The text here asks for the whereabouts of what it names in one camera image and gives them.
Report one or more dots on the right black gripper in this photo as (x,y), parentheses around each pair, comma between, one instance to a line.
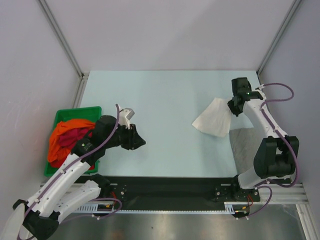
(233,108)

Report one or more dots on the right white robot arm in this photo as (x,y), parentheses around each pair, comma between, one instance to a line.
(276,160)

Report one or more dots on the aluminium frame rail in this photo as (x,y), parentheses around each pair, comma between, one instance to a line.
(284,196)

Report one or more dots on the orange t-shirt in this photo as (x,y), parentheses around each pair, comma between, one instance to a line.
(55,151)

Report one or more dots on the magenta t-shirt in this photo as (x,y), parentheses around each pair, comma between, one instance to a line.
(69,138)

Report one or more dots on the right corner aluminium post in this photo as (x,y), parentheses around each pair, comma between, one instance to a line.
(289,17)

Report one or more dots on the white printed t-shirt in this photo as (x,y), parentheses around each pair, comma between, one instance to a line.
(217,119)

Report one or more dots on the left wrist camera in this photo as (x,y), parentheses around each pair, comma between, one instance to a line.
(125,116)

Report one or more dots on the folded grey t-shirt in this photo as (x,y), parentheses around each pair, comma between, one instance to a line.
(244,144)

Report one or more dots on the red t-shirt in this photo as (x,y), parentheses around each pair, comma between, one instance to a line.
(92,167)

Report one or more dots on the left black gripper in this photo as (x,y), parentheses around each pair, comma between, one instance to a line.
(134,140)

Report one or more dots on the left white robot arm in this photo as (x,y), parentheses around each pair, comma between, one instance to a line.
(46,209)

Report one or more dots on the left corner aluminium post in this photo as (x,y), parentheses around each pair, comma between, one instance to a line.
(48,14)

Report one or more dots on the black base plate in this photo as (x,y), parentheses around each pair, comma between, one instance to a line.
(186,194)

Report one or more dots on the corner aluminium post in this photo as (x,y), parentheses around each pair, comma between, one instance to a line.
(289,17)
(48,14)

